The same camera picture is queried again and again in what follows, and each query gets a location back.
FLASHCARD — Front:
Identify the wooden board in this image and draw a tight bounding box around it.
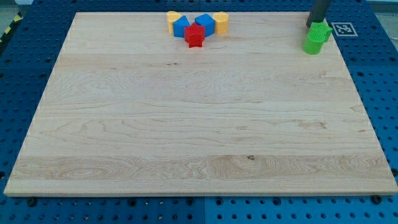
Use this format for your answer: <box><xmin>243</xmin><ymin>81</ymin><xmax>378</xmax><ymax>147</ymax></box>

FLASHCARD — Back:
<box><xmin>4</xmin><ymin>12</ymin><xmax>397</xmax><ymax>197</ymax></box>

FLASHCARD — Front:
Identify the red star block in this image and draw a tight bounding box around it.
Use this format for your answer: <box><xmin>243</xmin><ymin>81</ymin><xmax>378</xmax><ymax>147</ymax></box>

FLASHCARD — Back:
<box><xmin>184</xmin><ymin>23</ymin><xmax>205</xmax><ymax>48</ymax></box>

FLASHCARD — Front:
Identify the blue triangle block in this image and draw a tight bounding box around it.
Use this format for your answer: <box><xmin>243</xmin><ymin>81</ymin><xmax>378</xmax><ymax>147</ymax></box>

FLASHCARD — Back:
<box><xmin>173</xmin><ymin>16</ymin><xmax>190</xmax><ymax>38</ymax></box>

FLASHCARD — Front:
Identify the blue cube block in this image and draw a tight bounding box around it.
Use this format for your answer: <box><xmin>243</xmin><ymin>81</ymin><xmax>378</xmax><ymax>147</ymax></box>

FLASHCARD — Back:
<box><xmin>195</xmin><ymin>14</ymin><xmax>215</xmax><ymax>37</ymax></box>

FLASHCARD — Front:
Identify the yellow hexagon block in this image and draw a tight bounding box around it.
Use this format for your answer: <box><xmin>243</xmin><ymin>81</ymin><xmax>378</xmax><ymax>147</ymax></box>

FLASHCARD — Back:
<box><xmin>213</xmin><ymin>12</ymin><xmax>229</xmax><ymax>35</ymax></box>

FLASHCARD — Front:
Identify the yellow heart block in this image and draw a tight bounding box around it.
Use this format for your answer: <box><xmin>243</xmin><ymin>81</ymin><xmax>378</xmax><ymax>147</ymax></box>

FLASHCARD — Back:
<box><xmin>166</xmin><ymin>11</ymin><xmax>182</xmax><ymax>35</ymax></box>

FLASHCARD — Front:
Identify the green cylinder block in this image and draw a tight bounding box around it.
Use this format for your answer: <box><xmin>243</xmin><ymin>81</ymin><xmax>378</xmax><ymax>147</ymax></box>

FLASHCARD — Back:
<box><xmin>303</xmin><ymin>36</ymin><xmax>324</xmax><ymax>55</ymax></box>

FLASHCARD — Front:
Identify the green star block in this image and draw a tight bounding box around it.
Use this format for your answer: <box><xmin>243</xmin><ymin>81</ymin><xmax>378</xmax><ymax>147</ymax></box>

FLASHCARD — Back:
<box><xmin>308</xmin><ymin>22</ymin><xmax>333</xmax><ymax>43</ymax></box>

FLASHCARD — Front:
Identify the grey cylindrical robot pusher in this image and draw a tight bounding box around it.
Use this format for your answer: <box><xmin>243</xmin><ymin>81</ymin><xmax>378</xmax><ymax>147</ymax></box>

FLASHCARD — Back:
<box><xmin>305</xmin><ymin>0</ymin><xmax>331</xmax><ymax>28</ymax></box>

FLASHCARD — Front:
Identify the white fiducial marker tag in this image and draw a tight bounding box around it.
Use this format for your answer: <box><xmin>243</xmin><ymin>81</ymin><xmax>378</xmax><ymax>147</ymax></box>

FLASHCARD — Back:
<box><xmin>331</xmin><ymin>22</ymin><xmax>358</xmax><ymax>37</ymax></box>

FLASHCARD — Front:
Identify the black bolt left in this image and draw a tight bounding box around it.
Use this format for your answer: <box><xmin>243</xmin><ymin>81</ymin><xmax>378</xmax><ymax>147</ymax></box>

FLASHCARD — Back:
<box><xmin>26</xmin><ymin>197</ymin><xmax>37</xmax><ymax>207</ymax></box>

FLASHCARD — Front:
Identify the black bolt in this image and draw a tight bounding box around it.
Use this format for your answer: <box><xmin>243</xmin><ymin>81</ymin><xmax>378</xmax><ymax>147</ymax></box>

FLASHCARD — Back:
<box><xmin>26</xmin><ymin>197</ymin><xmax>37</xmax><ymax>207</ymax></box>
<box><xmin>371</xmin><ymin>195</ymin><xmax>383</xmax><ymax>205</ymax></box>

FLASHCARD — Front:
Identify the black bolt right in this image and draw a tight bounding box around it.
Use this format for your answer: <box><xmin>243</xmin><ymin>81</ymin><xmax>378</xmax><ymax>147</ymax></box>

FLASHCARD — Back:
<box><xmin>371</xmin><ymin>195</ymin><xmax>383</xmax><ymax>205</ymax></box>

